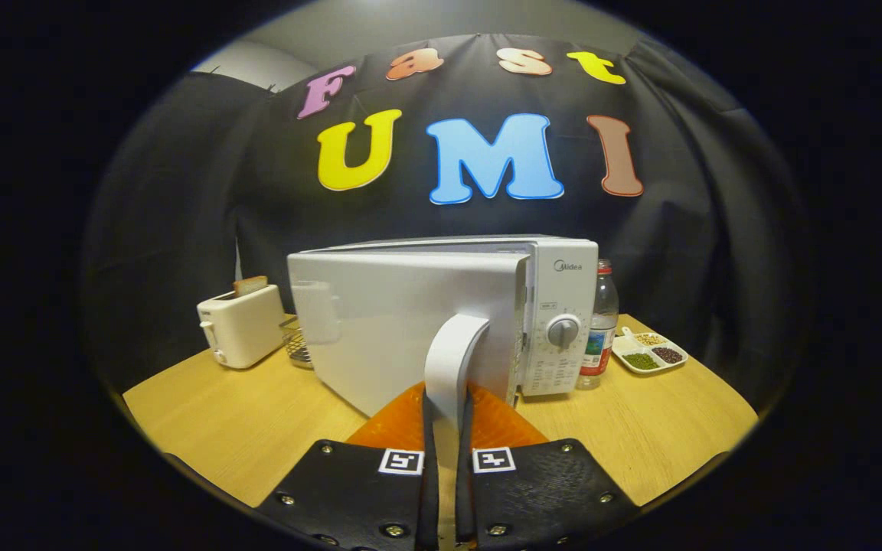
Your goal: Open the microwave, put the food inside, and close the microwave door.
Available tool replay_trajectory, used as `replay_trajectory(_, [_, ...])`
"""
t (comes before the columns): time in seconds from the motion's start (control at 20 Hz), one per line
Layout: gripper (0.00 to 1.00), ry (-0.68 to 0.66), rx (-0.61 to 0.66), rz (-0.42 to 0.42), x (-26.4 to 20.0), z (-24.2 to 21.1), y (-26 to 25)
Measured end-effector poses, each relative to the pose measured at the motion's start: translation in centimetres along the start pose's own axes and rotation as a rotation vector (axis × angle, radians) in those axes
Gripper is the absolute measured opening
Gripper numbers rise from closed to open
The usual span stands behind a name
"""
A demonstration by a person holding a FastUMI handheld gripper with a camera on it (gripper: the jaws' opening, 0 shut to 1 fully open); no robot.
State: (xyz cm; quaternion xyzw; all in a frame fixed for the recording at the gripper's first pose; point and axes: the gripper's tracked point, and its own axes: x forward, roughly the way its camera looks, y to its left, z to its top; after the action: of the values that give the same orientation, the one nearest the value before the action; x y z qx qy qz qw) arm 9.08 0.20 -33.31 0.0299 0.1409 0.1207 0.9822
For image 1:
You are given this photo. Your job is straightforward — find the wire mesh cup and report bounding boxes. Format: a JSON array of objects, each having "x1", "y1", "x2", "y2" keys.
[{"x1": 280, "y1": 315, "x2": 313, "y2": 370}]

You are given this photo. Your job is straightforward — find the white divided dish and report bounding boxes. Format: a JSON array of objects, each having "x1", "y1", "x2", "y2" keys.
[{"x1": 611, "y1": 327, "x2": 690, "y2": 376}]

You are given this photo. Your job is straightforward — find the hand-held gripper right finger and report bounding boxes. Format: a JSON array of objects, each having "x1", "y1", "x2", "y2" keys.
[{"x1": 456, "y1": 383, "x2": 641, "y2": 551}]

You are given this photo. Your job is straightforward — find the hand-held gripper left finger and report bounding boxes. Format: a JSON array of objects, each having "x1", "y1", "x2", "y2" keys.
[{"x1": 257, "y1": 381, "x2": 442, "y2": 551}]

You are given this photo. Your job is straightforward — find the white microwave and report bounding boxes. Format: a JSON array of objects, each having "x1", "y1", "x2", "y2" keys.
[{"x1": 286, "y1": 234, "x2": 601, "y2": 548}]

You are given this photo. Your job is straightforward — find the clear plastic water bottle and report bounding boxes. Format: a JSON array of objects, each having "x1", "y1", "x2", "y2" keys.
[{"x1": 575, "y1": 259, "x2": 619, "y2": 391}]

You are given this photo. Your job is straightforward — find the cream toaster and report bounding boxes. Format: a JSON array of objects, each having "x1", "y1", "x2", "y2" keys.
[{"x1": 196, "y1": 283, "x2": 289, "y2": 370}]

